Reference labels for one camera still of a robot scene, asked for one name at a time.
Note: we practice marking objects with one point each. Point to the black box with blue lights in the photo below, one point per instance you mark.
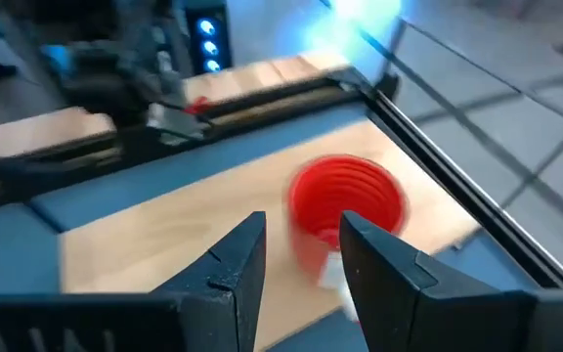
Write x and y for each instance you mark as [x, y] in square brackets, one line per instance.
[208, 46]

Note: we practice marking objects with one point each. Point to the black aluminium table frame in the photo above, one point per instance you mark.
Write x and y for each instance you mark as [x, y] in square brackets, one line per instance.
[457, 188]

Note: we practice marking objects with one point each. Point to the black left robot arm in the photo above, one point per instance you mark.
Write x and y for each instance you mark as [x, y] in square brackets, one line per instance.
[105, 83]

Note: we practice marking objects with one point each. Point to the small red clip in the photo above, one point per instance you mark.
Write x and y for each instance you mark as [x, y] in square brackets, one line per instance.
[198, 106]

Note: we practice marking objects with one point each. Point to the red and white mug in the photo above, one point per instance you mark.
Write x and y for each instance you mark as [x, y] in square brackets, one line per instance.
[345, 190]

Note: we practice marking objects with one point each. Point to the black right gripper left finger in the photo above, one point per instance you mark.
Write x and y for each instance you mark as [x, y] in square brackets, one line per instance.
[223, 293]

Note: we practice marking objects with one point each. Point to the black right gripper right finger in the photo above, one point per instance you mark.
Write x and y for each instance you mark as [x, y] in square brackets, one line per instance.
[399, 303]

